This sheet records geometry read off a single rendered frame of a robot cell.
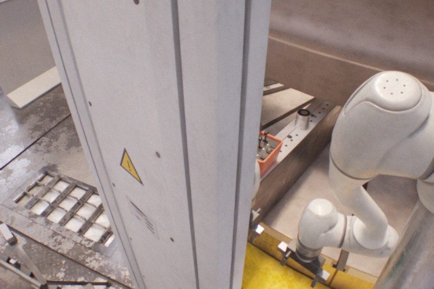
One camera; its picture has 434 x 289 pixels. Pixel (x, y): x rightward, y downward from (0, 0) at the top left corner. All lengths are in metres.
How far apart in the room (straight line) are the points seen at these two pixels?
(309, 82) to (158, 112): 1.54
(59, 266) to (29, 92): 2.32
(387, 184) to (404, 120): 1.82
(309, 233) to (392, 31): 1.13
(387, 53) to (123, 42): 1.54
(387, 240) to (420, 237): 0.38
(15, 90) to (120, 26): 3.70
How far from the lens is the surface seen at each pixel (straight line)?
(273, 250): 1.98
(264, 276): 1.98
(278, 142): 1.53
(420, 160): 0.47
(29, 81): 4.08
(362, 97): 0.44
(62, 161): 2.87
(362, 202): 0.73
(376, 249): 0.97
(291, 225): 1.81
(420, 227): 0.60
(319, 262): 1.13
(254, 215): 1.19
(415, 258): 0.63
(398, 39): 1.74
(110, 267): 2.08
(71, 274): 2.14
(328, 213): 0.93
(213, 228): 0.33
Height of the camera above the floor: 1.75
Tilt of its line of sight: 37 degrees down
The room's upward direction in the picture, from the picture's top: straight up
